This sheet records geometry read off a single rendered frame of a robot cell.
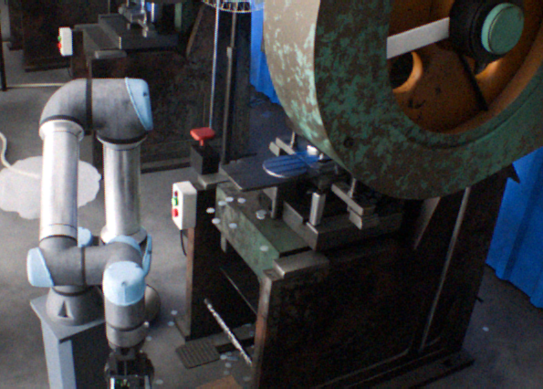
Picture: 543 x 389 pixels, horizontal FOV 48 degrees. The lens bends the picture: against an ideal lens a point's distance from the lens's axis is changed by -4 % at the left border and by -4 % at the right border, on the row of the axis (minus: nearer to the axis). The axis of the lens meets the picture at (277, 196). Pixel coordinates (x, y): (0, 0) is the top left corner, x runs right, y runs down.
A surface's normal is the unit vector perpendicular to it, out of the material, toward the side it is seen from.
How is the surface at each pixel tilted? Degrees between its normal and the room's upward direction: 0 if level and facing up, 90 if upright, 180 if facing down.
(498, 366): 0
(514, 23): 90
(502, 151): 90
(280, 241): 0
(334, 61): 90
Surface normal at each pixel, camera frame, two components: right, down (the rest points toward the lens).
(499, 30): 0.49, 0.48
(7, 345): 0.11, -0.86
